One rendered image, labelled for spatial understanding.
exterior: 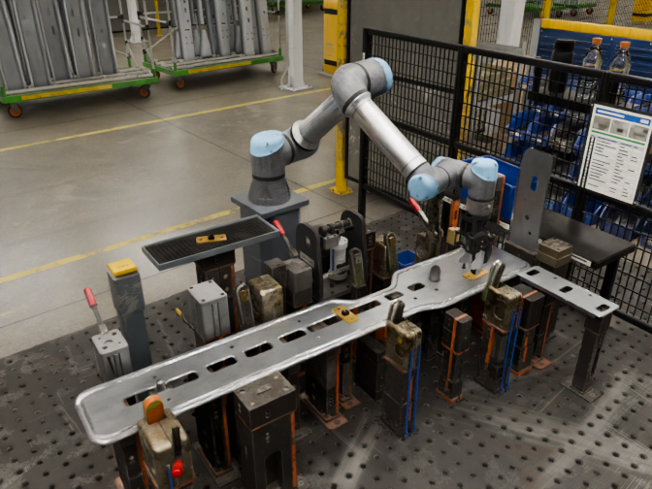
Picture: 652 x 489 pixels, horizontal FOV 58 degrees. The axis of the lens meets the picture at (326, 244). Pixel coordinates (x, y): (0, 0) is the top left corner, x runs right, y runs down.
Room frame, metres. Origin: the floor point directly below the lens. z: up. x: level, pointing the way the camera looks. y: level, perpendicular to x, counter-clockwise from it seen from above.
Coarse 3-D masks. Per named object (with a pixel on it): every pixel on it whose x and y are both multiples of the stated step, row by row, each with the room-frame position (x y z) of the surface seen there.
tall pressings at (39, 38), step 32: (0, 0) 7.25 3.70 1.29; (32, 0) 7.42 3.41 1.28; (64, 0) 7.85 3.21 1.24; (96, 0) 8.36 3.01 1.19; (0, 32) 7.22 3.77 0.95; (32, 32) 7.41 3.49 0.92; (64, 32) 8.01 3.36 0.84; (96, 32) 8.09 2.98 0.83; (0, 64) 7.09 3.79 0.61; (32, 64) 7.34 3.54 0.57; (64, 64) 7.77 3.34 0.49; (96, 64) 8.17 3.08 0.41
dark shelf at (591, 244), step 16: (448, 192) 2.18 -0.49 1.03; (464, 208) 2.07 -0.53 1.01; (544, 208) 2.03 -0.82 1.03; (544, 224) 1.89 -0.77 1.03; (560, 224) 1.89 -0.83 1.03; (576, 224) 1.89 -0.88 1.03; (544, 240) 1.77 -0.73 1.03; (576, 240) 1.77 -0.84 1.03; (592, 240) 1.77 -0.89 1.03; (608, 240) 1.77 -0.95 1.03; (624, 240) 1.77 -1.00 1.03; (576, 256) 1.67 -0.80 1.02; (592, 256) 1.65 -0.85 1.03; (608, 256) 1.65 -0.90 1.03
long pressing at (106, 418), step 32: (448, 256) 1.71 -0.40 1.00; (512, 256) 1.71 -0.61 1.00; (448, 288) 1.51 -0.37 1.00; (480, 288) 1.51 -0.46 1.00; (288, 320) 1.34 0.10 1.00; (320, 320) 1.34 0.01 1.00; (384, 320) 1.34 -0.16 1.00; (192, 352) 1.20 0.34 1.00; (224, 352) 1.20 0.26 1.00; (288, 352) 1.20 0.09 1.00; (320, 352) 1.21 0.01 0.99; (128, 384) 1.08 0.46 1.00; (192, 384) 1.08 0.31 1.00; (224, 384) 1.08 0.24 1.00; (96, 416) 0.98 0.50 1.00; (128, 416) 0.98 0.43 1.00
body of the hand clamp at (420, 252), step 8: (424, 232) 1.78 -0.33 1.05; (416, 240) 1.77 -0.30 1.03; (424, 240) 1.74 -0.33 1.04; (416, 248) 1.77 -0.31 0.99; (424, 248) 1.74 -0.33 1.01; (432, 248) 1.73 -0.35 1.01; (416, 256) 1.77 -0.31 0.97; (424, 256) 1.74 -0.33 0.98; (432, 256) 1.74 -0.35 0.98; (416, 288) 1.77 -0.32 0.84
